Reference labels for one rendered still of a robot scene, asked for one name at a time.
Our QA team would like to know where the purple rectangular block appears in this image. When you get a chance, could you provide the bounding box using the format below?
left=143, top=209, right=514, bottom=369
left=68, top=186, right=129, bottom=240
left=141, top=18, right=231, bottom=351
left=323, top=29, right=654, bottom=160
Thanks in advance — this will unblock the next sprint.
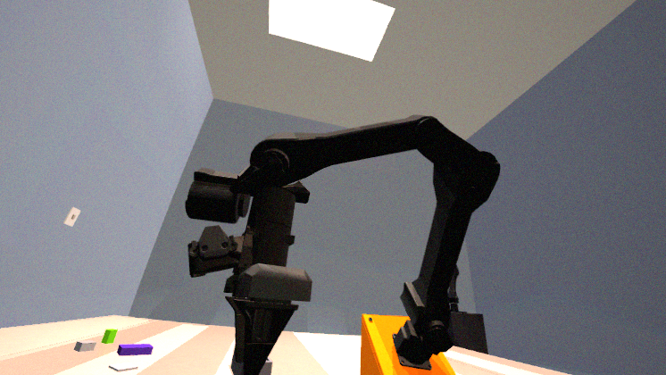
left=117, top=344, right=154, bottom=356

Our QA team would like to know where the green block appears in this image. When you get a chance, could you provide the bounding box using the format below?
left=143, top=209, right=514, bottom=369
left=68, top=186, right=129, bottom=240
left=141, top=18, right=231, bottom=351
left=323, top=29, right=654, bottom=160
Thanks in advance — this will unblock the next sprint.
left=101, top=329, right=118, bottom=344

